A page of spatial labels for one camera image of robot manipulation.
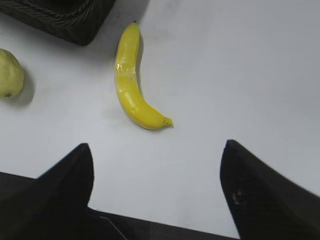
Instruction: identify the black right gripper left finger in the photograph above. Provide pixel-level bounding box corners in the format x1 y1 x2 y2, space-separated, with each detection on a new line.
0 143 94 240

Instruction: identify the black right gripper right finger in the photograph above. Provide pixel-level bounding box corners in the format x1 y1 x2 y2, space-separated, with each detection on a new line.
219 139 320 240

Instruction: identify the dark woven wicker basket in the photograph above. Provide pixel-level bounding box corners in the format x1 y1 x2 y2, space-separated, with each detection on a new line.
0 0 115 46

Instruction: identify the yellow lemon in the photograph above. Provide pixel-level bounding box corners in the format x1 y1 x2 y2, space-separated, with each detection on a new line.
0 48 24 98

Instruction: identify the yellow banana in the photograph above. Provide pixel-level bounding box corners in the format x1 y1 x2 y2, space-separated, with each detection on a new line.
114 21 173 130

